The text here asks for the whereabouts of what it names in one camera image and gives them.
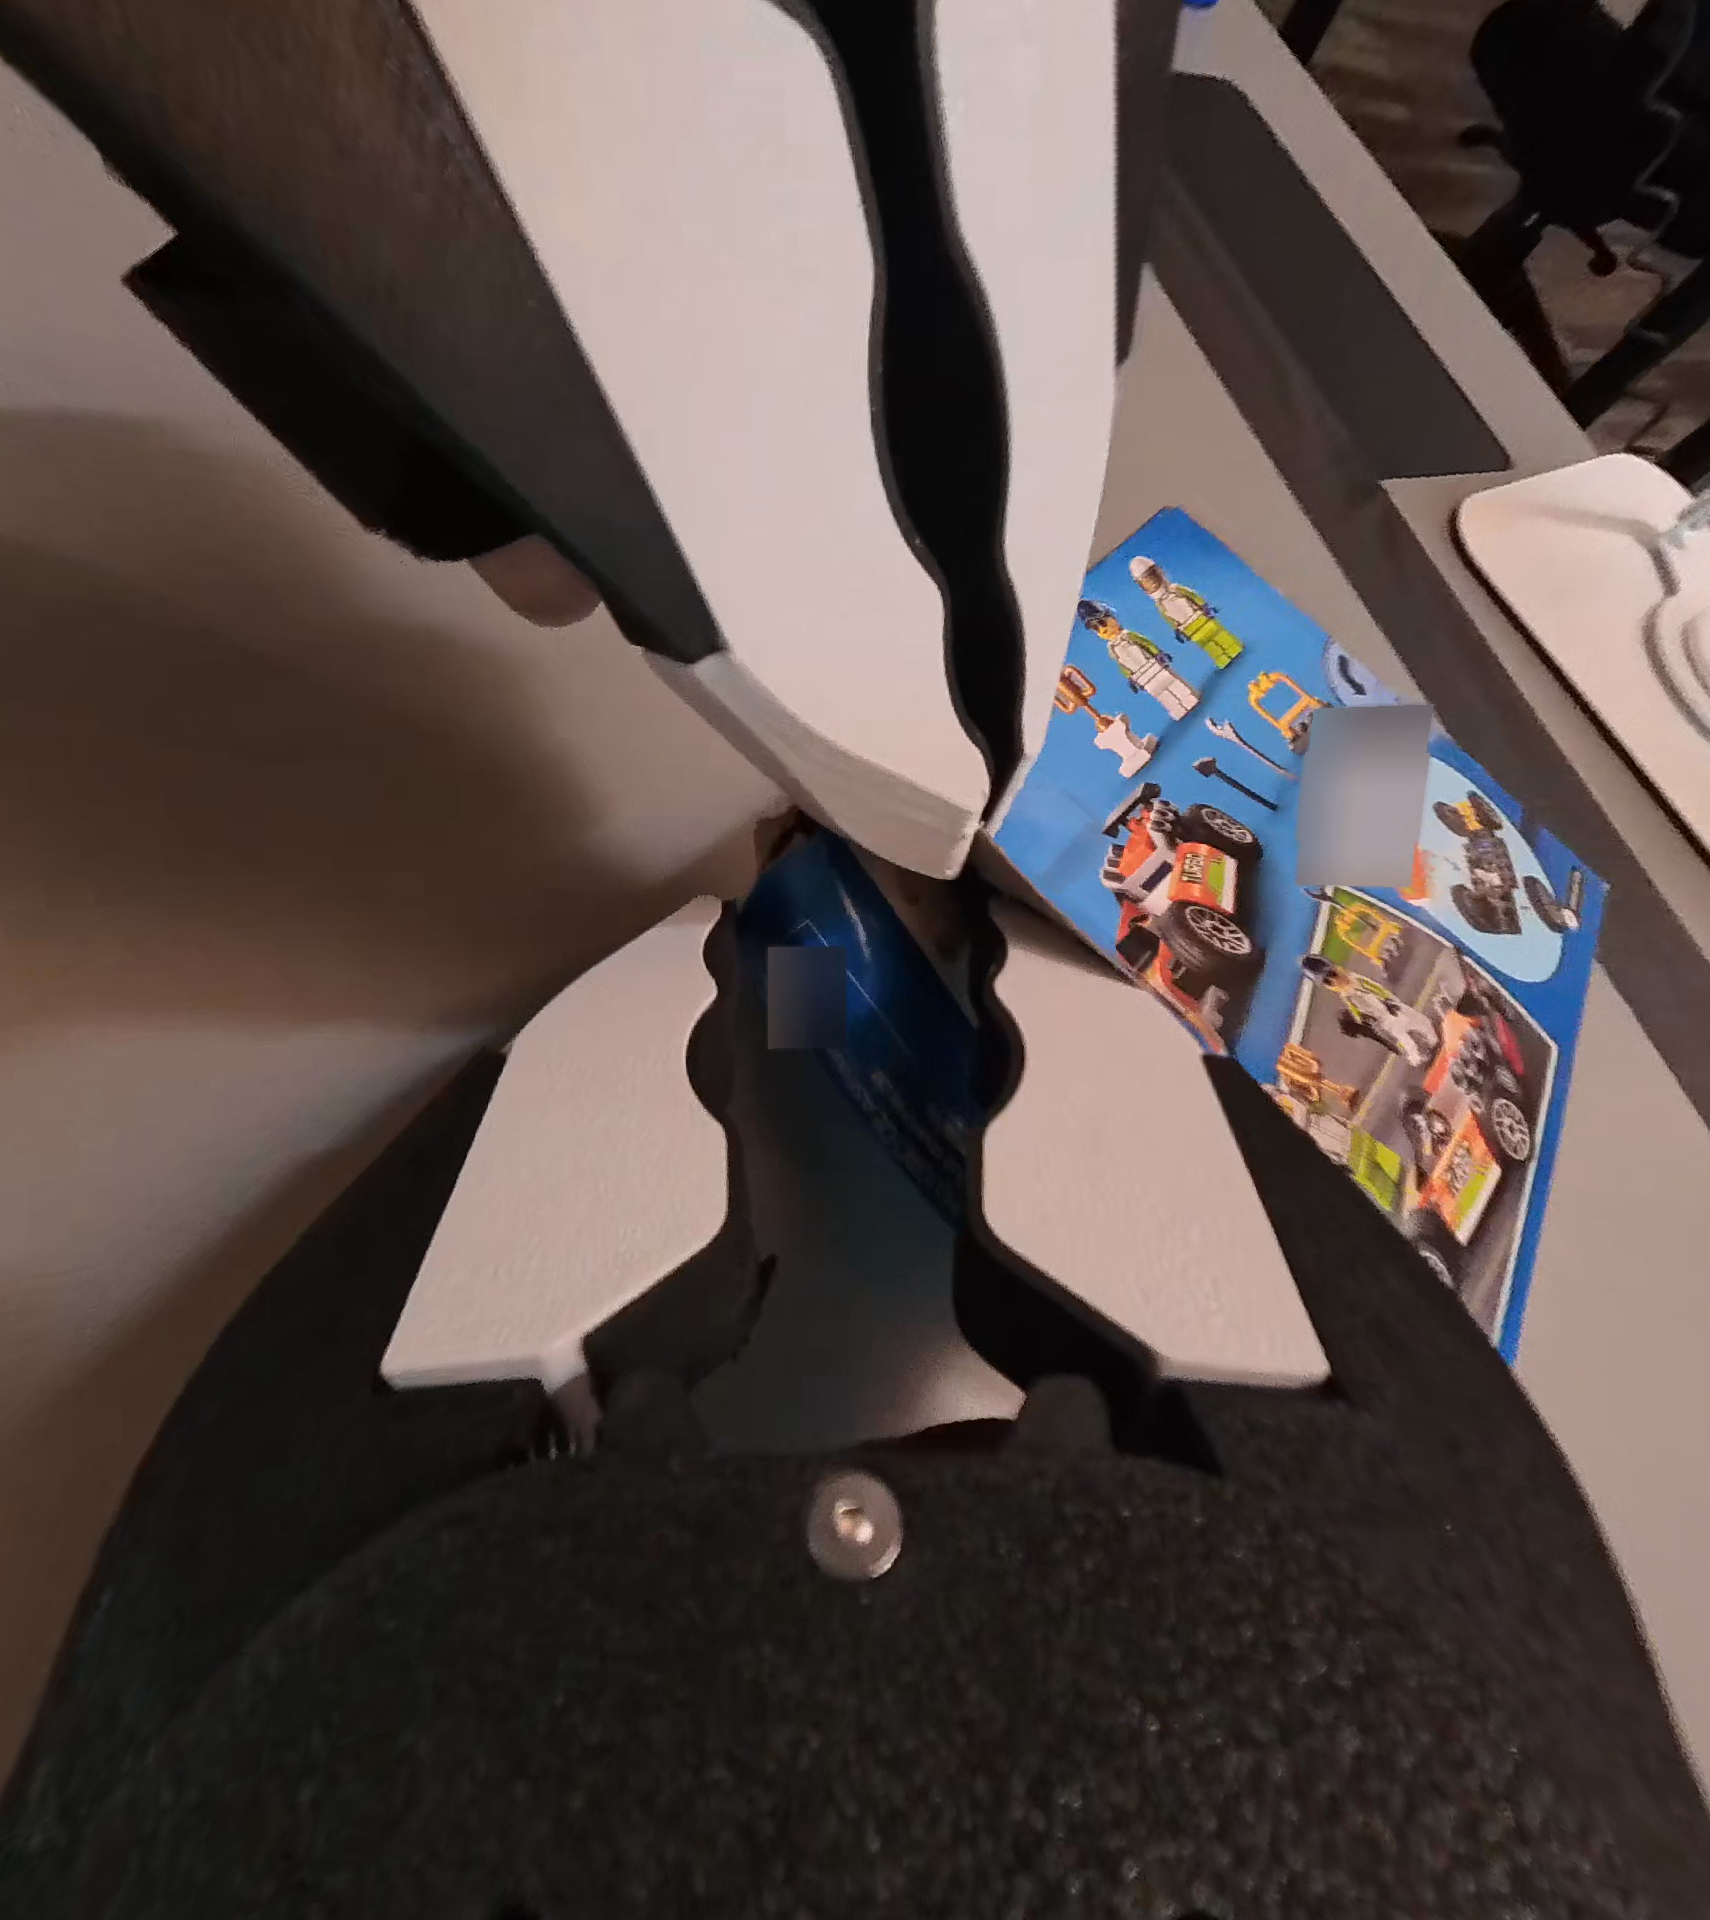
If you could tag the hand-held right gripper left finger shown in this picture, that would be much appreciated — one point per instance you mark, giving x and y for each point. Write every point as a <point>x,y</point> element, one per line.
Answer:
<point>574,1203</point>

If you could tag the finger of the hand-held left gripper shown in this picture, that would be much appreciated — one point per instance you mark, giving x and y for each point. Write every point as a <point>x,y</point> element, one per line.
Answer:
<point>708,332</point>
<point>1069,242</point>

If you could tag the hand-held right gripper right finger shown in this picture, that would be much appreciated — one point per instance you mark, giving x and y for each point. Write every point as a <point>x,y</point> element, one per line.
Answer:
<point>1157,1231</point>

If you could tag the blue lego set box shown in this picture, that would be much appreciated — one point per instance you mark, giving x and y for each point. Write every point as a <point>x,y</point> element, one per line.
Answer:
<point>1217,903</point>

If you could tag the wooden desk black frame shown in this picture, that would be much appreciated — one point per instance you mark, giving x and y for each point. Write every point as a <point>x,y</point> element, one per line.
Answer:
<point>1694,316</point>

